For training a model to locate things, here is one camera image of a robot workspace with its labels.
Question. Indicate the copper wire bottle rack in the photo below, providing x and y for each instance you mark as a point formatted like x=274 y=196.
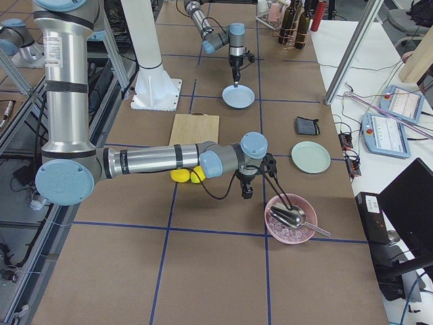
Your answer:
x=292 y=31

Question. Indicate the yellow lemon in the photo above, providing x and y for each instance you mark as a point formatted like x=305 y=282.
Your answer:
x=180 y=175
x=197 y=175

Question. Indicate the bamboo cutting board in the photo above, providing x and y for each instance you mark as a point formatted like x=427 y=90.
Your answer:
x=194 y=129

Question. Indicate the red thermos bottle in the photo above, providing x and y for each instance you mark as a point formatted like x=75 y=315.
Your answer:
x=318 y=15

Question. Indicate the near teach pendant tablet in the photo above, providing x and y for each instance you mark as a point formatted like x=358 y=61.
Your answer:
x=384 y=136

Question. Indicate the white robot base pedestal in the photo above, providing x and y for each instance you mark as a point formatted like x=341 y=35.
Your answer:
x=154 y=88

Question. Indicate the lower yellow lemon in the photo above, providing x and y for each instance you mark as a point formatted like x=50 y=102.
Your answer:
x=180 y=175

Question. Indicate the pink bowl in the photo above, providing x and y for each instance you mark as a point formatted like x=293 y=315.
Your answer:
x=287 y=229

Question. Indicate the dark wine bottle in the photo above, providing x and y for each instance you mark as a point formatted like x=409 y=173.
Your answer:
x=286 y=24
x=303 y=26

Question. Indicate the aluminium frame post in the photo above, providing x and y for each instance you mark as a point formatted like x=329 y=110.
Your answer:
x=354 y=44

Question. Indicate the grey folded cloth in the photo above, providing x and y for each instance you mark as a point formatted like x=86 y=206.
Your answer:
x=306 y=126

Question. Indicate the black computer monitor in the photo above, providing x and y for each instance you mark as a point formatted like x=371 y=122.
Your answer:
x=407 y=203

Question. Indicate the light green plate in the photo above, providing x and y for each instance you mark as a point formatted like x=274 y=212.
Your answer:
x=311 y=157

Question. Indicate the far teach pendant tablet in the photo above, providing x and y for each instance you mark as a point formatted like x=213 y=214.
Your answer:
x=402 y=103

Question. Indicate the light blue plate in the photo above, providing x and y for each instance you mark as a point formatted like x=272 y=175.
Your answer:
x=239 y=97

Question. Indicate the teach pendant tablet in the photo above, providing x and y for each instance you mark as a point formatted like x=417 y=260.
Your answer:
x=402 y=103
x=384 y=136

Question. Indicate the metal scoop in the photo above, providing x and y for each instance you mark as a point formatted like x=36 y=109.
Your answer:
x=295 y=218

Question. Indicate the upper yellow lemon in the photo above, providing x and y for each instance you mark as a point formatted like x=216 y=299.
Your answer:
x=197 y=175

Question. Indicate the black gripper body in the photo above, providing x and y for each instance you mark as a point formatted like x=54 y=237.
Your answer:
x=245 y=176
x=236 y=62

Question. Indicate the dark wine bottle lower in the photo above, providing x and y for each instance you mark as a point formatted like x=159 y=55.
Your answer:
x=303 y=26

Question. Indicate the dark wine bottle upper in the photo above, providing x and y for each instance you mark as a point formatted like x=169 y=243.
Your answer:
x=286 y=24

